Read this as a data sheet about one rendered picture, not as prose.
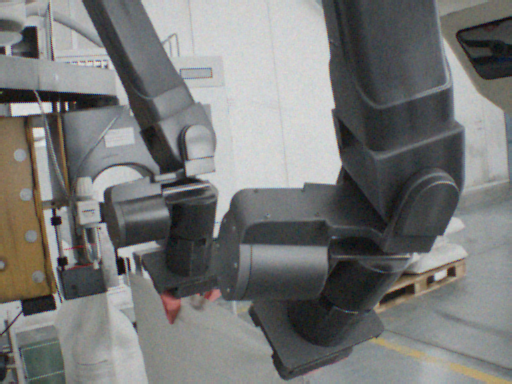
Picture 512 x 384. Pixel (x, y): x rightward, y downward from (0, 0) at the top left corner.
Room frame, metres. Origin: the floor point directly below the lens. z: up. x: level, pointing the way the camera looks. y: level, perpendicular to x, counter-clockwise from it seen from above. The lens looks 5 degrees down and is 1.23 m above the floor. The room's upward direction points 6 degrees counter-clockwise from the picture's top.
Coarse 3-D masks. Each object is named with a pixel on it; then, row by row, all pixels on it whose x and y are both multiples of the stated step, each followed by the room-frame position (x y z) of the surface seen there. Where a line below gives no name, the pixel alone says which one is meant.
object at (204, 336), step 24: (144, 288) 0.77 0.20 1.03; (144, 312) 0.79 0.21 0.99; (192, 312) 0.58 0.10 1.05; (216, 312) 0.60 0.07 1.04; (144, 336) 0.81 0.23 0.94; (168, 336) 0.67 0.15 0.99; (192, 336) 0.59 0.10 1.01; (216, 336) 0.55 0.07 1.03; (240, 336) 0.51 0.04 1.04; (264, 336) 0.48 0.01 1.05; (144, 360) 0.84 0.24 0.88; (168, 360) 0.69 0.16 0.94; (192, 360) 0.60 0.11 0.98; (216, 360) 0.55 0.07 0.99; (240, 360) 0.52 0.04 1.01; (264, 360) 0.48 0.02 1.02
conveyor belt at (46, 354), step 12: (24, 348) 2.27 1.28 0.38; (36, 348) 2.26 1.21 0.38; (48, 348) 2.26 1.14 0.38; (60, 348) 2.25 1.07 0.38; (24, 360) 2.11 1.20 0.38; (36, 360) 2.11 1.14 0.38; (48, 360) 2.10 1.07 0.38; (60, 360) 2.09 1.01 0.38; (36, 372) 1.97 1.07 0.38; (48, 372) 1.96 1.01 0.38; (60, 372) 1.95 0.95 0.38
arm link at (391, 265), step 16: (336, 240) 0.31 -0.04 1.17; (352, 240) 0.31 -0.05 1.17; (368, 240) 0.32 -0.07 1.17; (336, 256) 0.30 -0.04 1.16; (352, 256) 0.30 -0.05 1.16; (368, 256) 0.31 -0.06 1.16; (384, 256) 0.31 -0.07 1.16; (400, 256) 0.32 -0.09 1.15; (336, 272) 0.32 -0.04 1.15; (352, 272) 0.31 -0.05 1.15; (368, 272) 0.31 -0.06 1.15; (384, 272) 0.31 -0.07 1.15; (400, 272) 0.31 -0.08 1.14; (336, 288) 0.33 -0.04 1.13; (352, 288) 0.32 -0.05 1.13; (368, 288) 0.32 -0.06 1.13; (384, 288) 0.32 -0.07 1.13; (336, 304) 0.33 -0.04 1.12; (352, 304) 0.33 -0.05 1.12; (368, 304) 0.33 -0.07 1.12
